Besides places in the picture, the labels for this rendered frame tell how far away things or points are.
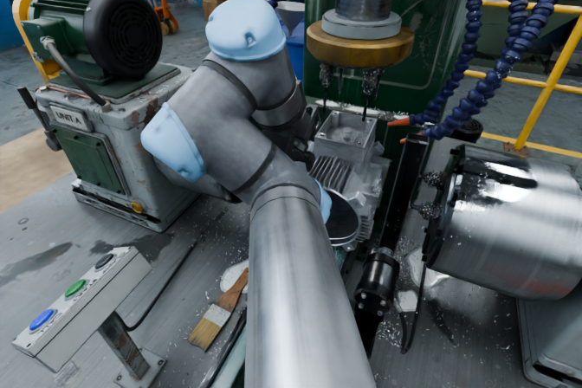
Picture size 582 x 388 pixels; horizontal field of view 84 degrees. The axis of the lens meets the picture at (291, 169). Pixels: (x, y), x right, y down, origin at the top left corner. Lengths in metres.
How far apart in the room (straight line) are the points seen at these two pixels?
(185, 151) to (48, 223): 0.86
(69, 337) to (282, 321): 0.38
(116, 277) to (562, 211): 0.66
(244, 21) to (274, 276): 0.24
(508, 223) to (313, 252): 0.40
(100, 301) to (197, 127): 0.32
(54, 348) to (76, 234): 0.57
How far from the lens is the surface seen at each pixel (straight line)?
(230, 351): 0.62
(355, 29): 0.54
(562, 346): 0.76
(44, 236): 1.12
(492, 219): 0.59
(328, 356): 0.19
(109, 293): 0.56
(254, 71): 0.35
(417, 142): 0.46
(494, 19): 4.71
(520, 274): 0.63
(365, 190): 0.63
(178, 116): 0.33
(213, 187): 0.72
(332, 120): 0.73
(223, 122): 0.33
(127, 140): 0.80
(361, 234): 0.66
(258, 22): 0.34
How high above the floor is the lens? 1.49
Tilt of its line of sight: 38 degrees down
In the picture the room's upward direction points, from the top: straight up
